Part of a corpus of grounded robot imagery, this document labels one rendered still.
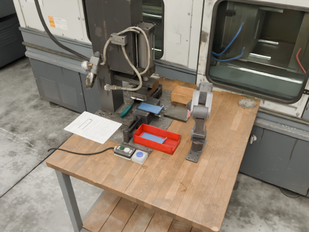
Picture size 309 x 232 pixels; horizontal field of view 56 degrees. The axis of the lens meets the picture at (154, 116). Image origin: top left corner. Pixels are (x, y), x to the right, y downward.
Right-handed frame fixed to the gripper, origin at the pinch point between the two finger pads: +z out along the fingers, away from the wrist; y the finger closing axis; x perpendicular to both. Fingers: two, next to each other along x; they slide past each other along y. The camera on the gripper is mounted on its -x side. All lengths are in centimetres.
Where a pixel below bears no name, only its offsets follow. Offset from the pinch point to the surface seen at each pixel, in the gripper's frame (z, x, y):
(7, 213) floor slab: 149, 67, 56
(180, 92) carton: 15.9, -33.4, 16.5
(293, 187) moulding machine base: 38, -70, -102
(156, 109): 11.0, 2.7, 17.4
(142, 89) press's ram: 1.1, 8.4, 30.4
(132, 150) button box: 16.3, 35.2, 9.5
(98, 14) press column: -24, 16, 71
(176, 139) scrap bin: 8.7, 12.7, -4.3
